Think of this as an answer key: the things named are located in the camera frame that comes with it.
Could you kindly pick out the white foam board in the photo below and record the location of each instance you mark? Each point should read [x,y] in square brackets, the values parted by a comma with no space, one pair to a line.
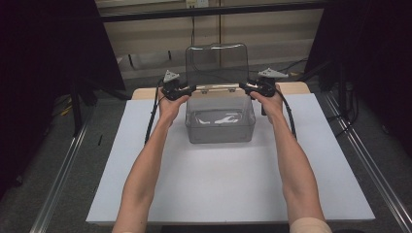
[220,181]

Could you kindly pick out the beige sleeve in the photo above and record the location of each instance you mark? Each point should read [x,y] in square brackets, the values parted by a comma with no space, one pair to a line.
[311,226]

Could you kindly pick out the person's right hand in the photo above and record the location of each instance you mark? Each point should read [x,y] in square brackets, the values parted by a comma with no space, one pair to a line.
[273,105]

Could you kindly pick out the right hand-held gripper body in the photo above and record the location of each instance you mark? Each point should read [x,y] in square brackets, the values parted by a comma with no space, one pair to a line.
[265,87]

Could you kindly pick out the aluminium floor rail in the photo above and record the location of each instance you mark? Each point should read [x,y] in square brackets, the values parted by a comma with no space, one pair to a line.
[366,161]
[61,174]

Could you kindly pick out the long beige desk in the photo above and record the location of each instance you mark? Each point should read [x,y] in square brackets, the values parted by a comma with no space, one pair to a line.
[259,32]

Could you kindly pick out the wooden table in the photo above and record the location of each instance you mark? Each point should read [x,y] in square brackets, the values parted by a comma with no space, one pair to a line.
[142,93]

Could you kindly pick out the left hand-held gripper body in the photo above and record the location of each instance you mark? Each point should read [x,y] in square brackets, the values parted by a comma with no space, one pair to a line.
[171,89]

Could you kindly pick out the person's left hand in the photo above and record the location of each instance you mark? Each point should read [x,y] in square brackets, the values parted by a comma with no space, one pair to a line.
[168,108]

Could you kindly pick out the transparent grey lidded storage box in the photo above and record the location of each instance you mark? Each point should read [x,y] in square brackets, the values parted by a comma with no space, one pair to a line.
[220,129]

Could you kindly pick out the white wall socket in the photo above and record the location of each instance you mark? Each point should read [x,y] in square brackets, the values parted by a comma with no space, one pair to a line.
[197,3]

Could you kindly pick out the black metal stand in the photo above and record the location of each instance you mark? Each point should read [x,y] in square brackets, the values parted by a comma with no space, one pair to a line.
[76,110]

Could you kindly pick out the black curtain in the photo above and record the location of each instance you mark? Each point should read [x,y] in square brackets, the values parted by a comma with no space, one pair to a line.
[39,64]
[372,48]

